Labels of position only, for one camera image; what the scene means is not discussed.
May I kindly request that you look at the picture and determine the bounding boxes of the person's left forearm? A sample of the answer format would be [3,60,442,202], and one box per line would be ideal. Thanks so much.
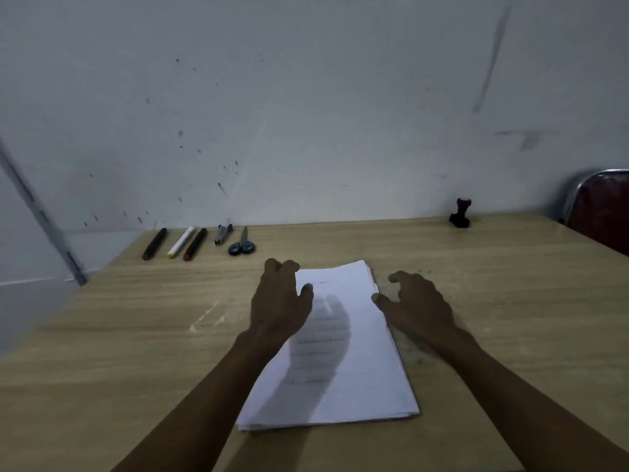
[112,331,291,472]

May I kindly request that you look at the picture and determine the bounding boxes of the stack of white printed papers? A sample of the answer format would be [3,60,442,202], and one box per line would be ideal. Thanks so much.
[236,260,421,432]

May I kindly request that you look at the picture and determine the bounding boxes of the red chair with metal frame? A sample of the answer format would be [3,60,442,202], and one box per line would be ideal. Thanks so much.
[559,169,629,257]

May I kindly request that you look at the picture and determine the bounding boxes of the white marker with yellow end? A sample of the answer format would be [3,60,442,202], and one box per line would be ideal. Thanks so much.
[166,226,195,260]

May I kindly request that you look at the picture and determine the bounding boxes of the person's left hand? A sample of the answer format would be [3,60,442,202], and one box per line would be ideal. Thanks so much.
[239,259,314,347]

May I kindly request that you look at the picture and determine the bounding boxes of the black rubber stamp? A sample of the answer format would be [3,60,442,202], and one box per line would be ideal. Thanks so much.
[448,197,473,228]

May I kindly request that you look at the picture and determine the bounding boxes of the person's right hand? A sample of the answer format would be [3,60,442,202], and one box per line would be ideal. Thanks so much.
[371,270,476,357]

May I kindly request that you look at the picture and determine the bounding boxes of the grey metal frame strip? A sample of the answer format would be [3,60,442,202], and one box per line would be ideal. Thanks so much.
[0,137,88,286]

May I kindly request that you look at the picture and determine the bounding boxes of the person's right forearm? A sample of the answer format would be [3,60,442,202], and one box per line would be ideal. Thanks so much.
[434,331,629,472]

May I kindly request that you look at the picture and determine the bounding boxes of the black marker with red end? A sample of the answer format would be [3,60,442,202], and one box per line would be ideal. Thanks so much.
[142,228,168,261]
[183,228,208,262]

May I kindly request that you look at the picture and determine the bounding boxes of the blue handled scissors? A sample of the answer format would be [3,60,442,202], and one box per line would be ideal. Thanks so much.
[227,226,256,256]

